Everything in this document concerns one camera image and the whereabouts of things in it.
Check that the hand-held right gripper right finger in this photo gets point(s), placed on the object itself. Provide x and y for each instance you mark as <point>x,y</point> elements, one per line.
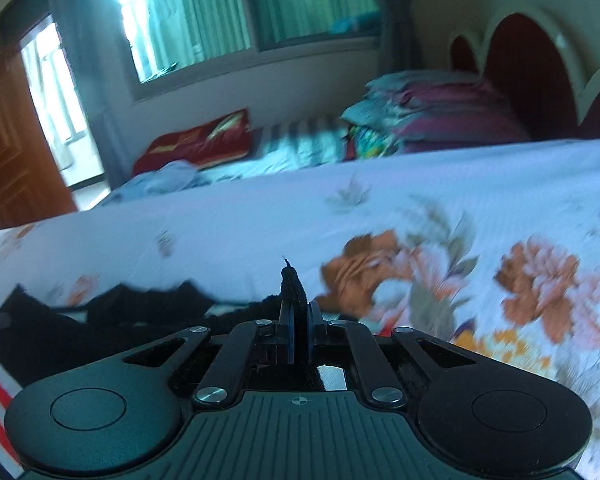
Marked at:
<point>314,332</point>

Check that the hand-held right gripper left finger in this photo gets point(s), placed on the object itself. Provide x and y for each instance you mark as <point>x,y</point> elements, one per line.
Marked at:
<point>286,330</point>

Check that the stack of folded quilts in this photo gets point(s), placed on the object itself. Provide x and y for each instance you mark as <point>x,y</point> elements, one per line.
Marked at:
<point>430,110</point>

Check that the floral white bedspread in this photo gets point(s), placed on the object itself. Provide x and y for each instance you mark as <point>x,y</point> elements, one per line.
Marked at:
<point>280,210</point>

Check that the sliding glass window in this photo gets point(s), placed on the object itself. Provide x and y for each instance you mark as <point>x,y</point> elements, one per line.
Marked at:
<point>305,5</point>

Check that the red patterned pillow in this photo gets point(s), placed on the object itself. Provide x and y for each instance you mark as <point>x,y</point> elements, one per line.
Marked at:
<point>195,142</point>

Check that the grey curtain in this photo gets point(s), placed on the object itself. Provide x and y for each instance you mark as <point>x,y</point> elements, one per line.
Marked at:
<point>397,20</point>
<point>80,85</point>

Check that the striped pillow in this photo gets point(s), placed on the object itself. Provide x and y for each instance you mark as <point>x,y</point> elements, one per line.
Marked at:
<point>300,145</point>

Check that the light blue cloth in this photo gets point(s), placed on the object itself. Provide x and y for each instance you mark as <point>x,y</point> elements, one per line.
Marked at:
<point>160,175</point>

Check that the brown wooden door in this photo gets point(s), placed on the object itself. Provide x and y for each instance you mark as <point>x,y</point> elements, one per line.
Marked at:
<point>10,160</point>

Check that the red and white headboard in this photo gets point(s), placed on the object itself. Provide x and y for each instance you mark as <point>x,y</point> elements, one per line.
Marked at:
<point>525,60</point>

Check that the striped cartoon sweater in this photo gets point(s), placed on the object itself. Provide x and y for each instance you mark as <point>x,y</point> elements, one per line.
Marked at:
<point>55,340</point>

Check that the teal cloth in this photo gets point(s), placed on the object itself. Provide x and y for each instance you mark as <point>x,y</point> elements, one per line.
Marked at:
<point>355,24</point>

